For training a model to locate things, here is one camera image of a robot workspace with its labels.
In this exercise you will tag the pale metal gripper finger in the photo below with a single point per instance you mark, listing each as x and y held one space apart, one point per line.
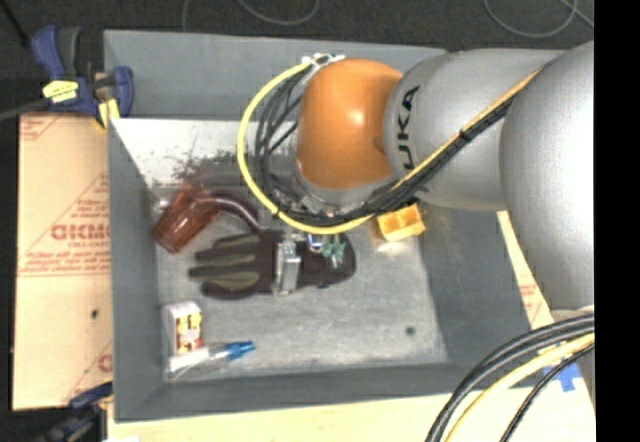
291 253
285 279

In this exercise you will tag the black and olive glove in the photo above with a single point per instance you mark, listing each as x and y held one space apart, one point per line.
240 262

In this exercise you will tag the grey metal bin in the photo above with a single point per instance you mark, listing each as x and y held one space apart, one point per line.
325 320

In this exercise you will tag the dark red curved band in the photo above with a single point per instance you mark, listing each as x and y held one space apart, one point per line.
239 207

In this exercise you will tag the yellow block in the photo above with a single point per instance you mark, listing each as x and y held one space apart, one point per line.
400 222

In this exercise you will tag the clear tube with blue cap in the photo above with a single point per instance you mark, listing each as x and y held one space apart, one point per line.
215 356

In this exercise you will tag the small white and red box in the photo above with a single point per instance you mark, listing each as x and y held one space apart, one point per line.
184 327

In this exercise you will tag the clear red-orange plastic cup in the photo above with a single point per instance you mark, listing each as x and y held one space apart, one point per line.
182 222

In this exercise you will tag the brown cardboard board red print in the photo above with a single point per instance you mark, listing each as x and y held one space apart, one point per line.
55 230

